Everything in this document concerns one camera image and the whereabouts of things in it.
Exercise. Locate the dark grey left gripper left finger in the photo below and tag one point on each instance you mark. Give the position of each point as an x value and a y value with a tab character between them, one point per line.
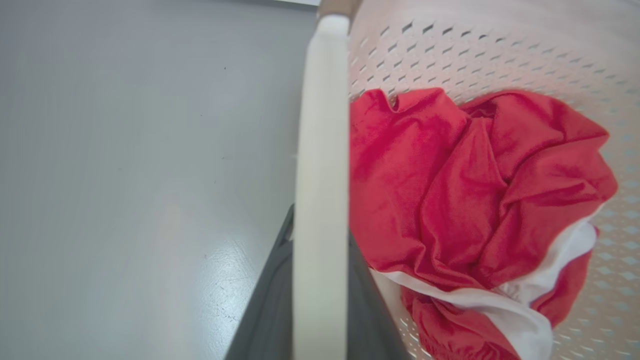
265	315

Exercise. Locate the white perforated plastic laundry basket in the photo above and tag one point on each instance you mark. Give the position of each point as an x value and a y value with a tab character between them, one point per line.
321	200

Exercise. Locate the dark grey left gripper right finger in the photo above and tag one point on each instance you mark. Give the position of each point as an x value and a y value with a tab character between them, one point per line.
367	320

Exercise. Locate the red and white garment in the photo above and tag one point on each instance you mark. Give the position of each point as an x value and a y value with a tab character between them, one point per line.
450	200

